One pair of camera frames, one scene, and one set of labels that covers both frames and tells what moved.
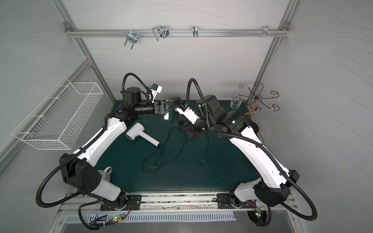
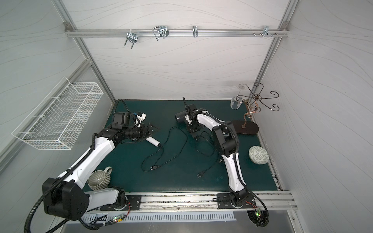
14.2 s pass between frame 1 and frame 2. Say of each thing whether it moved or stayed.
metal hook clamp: stayed
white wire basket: stayed
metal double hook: stayed
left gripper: moved
